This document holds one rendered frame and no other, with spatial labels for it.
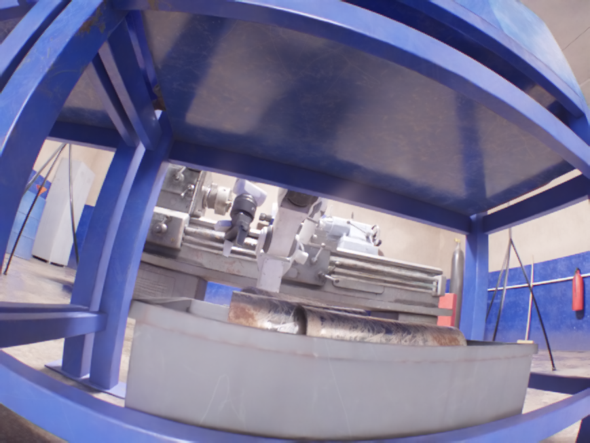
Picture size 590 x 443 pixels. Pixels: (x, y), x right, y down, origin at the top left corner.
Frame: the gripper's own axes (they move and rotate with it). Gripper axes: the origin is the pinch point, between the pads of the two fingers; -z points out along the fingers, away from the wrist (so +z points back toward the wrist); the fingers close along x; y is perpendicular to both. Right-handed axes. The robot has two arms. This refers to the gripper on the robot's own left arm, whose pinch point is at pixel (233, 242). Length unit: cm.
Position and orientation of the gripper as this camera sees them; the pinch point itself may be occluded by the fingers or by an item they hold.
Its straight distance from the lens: 97.4
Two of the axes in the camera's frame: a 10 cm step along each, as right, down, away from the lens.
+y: -7.9, -4.5, -4.2
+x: -6.0, 4.3, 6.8
